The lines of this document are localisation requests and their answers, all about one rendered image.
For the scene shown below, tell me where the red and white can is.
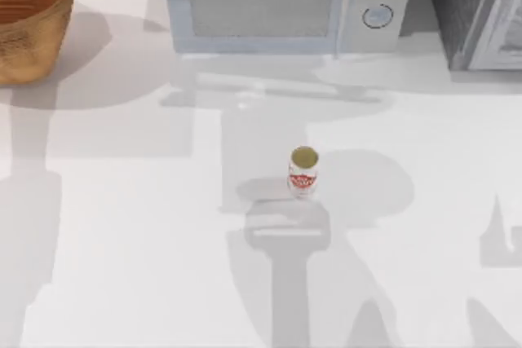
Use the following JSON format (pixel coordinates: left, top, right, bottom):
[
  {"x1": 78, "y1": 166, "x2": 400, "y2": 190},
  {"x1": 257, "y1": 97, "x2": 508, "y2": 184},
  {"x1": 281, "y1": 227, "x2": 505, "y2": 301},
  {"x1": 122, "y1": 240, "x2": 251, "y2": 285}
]
[{"x1": 288, "y1": 146, "x2": 321, "y2": 199}]

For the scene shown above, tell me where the microwave door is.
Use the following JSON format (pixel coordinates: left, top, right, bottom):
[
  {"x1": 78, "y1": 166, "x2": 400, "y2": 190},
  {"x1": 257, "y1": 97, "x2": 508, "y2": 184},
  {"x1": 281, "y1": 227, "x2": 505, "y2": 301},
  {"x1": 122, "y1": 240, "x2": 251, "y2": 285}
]
[{"x1": 159, "y1": 0, "x2": 352, "y2": 56}]

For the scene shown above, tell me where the microwave knob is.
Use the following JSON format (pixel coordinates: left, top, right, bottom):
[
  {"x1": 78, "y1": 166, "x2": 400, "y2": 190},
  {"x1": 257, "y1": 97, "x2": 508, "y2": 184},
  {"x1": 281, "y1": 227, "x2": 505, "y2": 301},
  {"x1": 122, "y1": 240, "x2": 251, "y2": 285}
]
[{"x1": 362, "y1": 3, "x2": 395, "y2": 30}]

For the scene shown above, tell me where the pale microwave oven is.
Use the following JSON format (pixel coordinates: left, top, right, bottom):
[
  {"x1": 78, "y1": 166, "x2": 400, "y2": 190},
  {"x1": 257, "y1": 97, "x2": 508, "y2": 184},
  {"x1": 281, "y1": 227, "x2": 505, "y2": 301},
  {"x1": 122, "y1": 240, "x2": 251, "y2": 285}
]
[{"x1": 158, "y1": 0, "x2": 418, "y2": 57}]

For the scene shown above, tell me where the wooden basket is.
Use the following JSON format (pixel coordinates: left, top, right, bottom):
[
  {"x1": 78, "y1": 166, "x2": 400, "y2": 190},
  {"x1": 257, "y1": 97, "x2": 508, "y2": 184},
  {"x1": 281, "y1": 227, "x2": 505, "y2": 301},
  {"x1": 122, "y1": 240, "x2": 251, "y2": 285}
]
[{"x1": 0, "y1": 0, "x2": 77, "y2": 87}]

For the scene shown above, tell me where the microwave door handle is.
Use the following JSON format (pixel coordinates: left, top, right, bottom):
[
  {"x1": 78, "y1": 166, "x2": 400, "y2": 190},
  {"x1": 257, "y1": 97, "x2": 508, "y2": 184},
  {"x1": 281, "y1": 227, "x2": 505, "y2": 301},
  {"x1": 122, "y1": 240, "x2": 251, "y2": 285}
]
[{"x1": 334, "y1": 0, "x2": 354, "y2": 58}]

